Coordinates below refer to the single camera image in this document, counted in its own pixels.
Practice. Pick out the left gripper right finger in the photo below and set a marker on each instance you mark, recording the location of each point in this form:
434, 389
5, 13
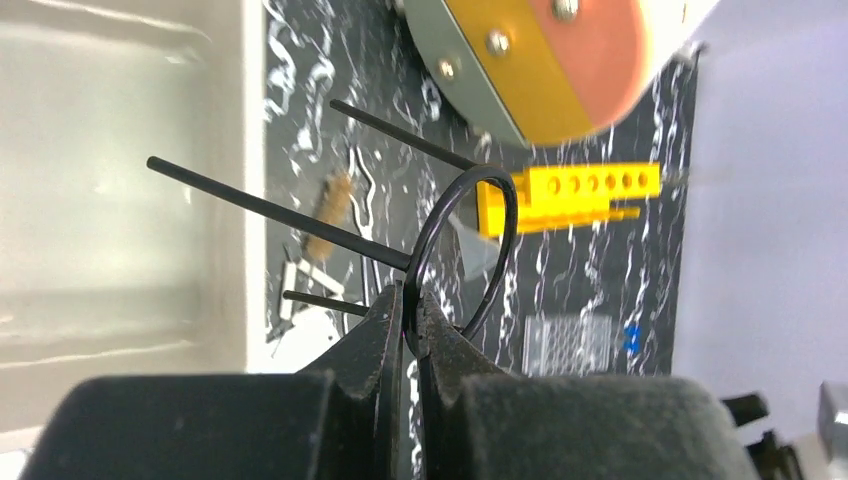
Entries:
480, 422

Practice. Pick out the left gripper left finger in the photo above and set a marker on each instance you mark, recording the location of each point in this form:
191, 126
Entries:
337, 418

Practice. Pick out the blue capped vial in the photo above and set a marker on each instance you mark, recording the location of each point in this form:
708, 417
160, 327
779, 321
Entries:
632, 346
632, 333

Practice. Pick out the black ring clamp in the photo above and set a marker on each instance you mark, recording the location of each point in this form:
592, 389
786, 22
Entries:
413, 264

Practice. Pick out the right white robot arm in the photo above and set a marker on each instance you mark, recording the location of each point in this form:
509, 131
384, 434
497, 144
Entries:
816, 451

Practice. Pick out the clear acrylic tube rack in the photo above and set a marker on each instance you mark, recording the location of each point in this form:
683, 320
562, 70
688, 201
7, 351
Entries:
571, 344

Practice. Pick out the white clay triangle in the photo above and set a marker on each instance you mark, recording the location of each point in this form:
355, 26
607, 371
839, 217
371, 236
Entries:
301, 276

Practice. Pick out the clear plastic funnel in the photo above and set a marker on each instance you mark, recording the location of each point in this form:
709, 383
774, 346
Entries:
478, 254

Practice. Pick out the yellow test tube rack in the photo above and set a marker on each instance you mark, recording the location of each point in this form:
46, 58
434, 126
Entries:
559, 197

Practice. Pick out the cream plastic bin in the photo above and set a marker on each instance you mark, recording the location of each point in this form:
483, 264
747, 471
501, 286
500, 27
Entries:
106, 266

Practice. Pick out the cylindrical drawer cabinet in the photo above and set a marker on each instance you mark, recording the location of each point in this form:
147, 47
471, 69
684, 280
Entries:
544, 72

